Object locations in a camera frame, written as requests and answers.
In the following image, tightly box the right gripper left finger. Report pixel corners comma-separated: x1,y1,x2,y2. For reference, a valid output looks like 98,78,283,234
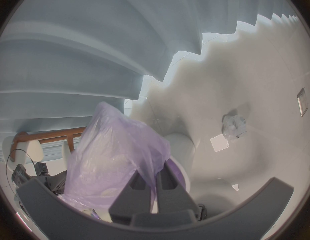
108,170,157,225

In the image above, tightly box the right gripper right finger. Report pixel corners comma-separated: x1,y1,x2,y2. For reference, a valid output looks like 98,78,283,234
156,160,200,222

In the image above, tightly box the purple plastic bag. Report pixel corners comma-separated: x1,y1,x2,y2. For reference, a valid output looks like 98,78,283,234
64,101,191,216

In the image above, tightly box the wooden chair with cream cushions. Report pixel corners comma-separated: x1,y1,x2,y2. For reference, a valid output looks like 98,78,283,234
2,127,86,175

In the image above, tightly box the crumpled white paper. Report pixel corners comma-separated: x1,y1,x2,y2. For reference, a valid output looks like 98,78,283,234
222,114,247,140

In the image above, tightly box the blue-green curtain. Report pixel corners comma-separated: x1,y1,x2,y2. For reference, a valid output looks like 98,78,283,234
0,0,302,161

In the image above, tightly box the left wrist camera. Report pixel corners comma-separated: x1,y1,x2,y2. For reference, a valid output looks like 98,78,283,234
34,162,51,182

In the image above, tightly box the black cable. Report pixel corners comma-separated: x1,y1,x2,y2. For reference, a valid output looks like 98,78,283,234
6,148,36,184

